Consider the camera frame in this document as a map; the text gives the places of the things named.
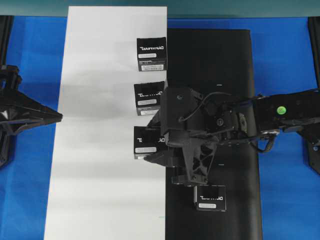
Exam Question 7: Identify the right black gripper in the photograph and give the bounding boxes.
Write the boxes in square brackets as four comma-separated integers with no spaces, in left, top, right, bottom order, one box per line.
[142,104,251,188]

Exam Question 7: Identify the black dynamixel box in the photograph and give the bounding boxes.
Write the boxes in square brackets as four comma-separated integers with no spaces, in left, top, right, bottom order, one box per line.
[133,126,167,160]
[136,37,167,72]
[133,81,165,116]
[193,185,227,212]

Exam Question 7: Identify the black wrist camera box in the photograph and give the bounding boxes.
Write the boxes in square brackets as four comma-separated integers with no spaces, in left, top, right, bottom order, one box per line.
[160,87,205,135]

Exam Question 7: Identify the black base board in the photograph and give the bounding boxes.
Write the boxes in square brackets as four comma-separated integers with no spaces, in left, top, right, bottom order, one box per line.
[165,28,263,240]

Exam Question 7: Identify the white base board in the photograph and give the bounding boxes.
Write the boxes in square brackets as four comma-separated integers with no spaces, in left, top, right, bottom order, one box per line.
[44,6,167,240]

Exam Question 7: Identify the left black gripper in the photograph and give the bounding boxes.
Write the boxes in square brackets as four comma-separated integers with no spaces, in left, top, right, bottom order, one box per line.
[0,64,63,136]

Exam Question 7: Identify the black camera cable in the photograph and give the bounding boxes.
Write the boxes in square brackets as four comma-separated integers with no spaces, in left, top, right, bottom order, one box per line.
[178,91,231,123]

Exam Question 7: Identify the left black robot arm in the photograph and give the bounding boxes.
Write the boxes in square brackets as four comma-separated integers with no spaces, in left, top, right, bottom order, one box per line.
[0,15,63,168]

